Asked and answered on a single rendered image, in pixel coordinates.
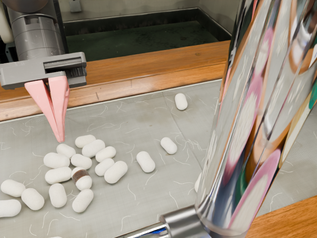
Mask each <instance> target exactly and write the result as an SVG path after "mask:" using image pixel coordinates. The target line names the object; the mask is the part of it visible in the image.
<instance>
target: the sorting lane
mask: <svg viewBox="0 0 317 238"><path fill-rule="evenodd" d="M221 83H222V79H219V80H213V81H208V82H204V83H199V84H193V85H187V86H182V87H177V88H172V89H167V90H162V91H157V92H152V93H146V94H141V95H136V96H131V97H126V98H121V99H116V100H111V101H106V102H100V103H95V104H90V105H85V106H80V107H75V108H70V109H67V111H66V116H65V141H64V142H62V143H59V142H58V141H57V139H56V137H55V134H54V132H53V130H52V128H51V126H50V124H49V121H48V119H47V118H46V116H45V115H44V114H39V115H34V116H29V117H24V118H19V119H12V120H7V121H3V122H0V200H12V199H15V200H18V201H19V202H20V203H21V210H20V212H19V213H18V214H17V215H15V216H12V217H0V238H53V237H61V238H112V237H115V236H118V235H120V234H123V233H126V232H129V231H132V230H135V229H138V228H141V227H144V226H147V225H149V224H152V223H155V222H158V221H159V217H160V215H162V214H165V213H168V212H171V211H174V210H177V209H180V208H183V207H186V206H189V205H192V204H195V200H196V196H197V192H196V191H195V183H196V181H197V180H198V178H199V175H200V174H201V173H202V168H203V164H204V160H205V155H206V151H207V146H208V142H209V136H210V132H211V128H212V123H213V119H214V115H215V110H216V106H217V100H218V96H219V91H220V87H221ZM177 94H184V95H185V97H186V100H187V107H186V109H184V110H180V109H178V108H177V106H176V102H175V96H176V95H177ZM87 135H93V136H94V137H95V138H96V140H102V141H103V142H104V143H105V148H106V147H109V146H112V147H114V148H115V150H116V155H115V156H114V157H113V158H112V159H113V161H114V163H116V162H117V161H123V162H125V163H126V164H127V172H126V173H125V175H123V176H122V177H121V178H120V179H119V180H118V181H117V182H116V183H112V184H111V183H108V182H107V181H106V180H105V178H104V176H98V175H97V174H96V172H95V168H96V166H97V165H98V164H99V163H100V162H98V161H97V160H96V156H93V157H91V158H90V159H91V161H92V165H91V167H90V168H89V169H87V172H88V173H89V175H90V176H91V179H92V186H91V188H90V190H91V191H92V192H93V199H92V201H91V202H90V204H89V205H88V206H87V208H86V209H85V210H84V211H83V212H76V211H74V210H73V207H72V204H73V201H74V200H75V199H76V197H77V196H78V195H79V194H80V192H81V190H79V189H78V188H77V187H76V185H75V184H74V182H73V180H72V177H71V178H70V179H69V180H67V181H63V182H59V184H61V185H62V186H63V187H64V189H65V193H66V196H67V202H66V204H65V205H64V206H62V207H60V208H57V207H55V206H53V205H52V203H51V200H50V195H49V189H50V187H51V186H52V185H53V184H49V183H48V182H47V181H46V180H45V175H46V173H47V172H48V171H49V170H52V169H54V168H49V167H47V166H46V165H45V164H44V161H43V159H44V157H45V155H47V154H48V153H57V146H58V145H59V144H66V145H68V146H70V147H72V148H74V149H75V151H76V154H80V155H82V156H83V154H82V149H83V148H79V147H77V146H76V145H75V140H76V139H77V138H78V137H80V136H87ZM164 137H168V138H170V139H171V140H172V141H173V142H174V143H175V144H176V146H177V151H176V152H175V153H174V154H169V153H167V151H166V150H165V149H164V148H163V147H162V146H161V140H162V139H163V138H164ZM142 151H145V152H147V153H148V154H149V155H150V157H151V159H152V160H153V161H154V162H155V169H154V170H153V171H152V172H145V171H143V169H142V168H141V166H140V164H139V163H138V161H137V159H136V157H137V154H138V153H139V152H142ZM8 179H11V180H14V181H16V182H19V183H22V184H24V186H25V189H27V188H34V189H35V190H36V191H37V192H38V193H39V194H40V195H41V196H42V197H43V198H44V205H43V207H42V208H41V209H39V210H32V209H30V208H29V207H28V206H27V205H26V204H25V203H24V202H23V200H22V198H21V196H20V197H13V196H11V195H8V194H5V193H3V192H2V190H1V184H2V183H3V182H4V181H5V180H8ZM315 195H317V102H316V104H315V106H314V108H313V110H312V112H311V113H310V115H309V117H308V119H307V121H306V123H305V125H304V127H303V129H302V130H301V132H300V134H299V136H298V138H297V140H296V142H295V144H294V145H293V147H292V149H291V151H290V153H289V155H288V157H287V159H286V160H285V162H284V164H283V166H282V168H281V170H280V172H279V174H278V175H277V177H276V179H275V181H274V183H273V185H272V187H271V189H270V190H269V193H268V195H267V196H266V198H265V200H264V202H263V204H262V206H261V208H260V210H259V212H258V213H257V215H256V217H258V216H260V215H263V214H265V213H268V212H271V211H274V210H277V209H279V208H282V207H285V206H288V205H290V204H293V203H296V202H299V201H301V200H304V199H307V198H310V197H312V196H315Z"/></svg>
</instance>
